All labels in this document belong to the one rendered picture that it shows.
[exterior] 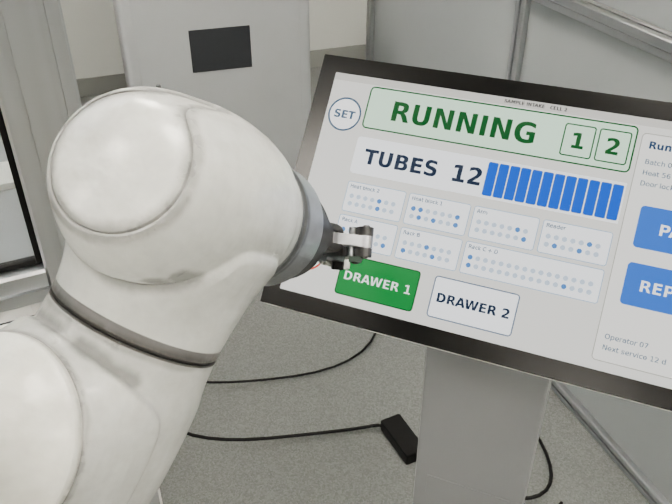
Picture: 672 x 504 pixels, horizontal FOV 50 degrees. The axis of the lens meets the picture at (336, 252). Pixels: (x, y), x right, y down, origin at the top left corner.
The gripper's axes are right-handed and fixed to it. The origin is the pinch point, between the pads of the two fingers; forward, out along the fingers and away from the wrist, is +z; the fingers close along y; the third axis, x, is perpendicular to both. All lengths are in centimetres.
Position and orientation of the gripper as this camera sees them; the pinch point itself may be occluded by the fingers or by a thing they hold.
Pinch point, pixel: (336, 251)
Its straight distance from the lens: 72.5
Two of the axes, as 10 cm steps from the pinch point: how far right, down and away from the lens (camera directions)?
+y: -9.7, -0.7, 2.5
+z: 2.4, 0.9, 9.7
